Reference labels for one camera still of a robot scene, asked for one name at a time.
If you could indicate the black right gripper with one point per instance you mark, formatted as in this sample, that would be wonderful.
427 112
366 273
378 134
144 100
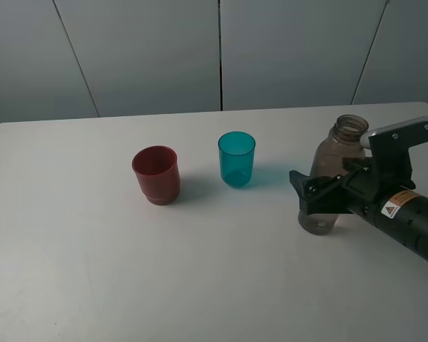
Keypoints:
400 213

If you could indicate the smoky translucent water bottle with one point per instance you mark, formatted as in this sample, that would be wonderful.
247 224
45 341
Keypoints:
343 140

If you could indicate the teal translucent plastic cup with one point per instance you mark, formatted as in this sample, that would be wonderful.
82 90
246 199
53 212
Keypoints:
236 155

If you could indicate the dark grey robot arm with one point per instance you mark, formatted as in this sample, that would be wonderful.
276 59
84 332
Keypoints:
400 213

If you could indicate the red plastic cup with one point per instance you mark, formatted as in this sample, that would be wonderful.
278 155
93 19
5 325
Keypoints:
156 170

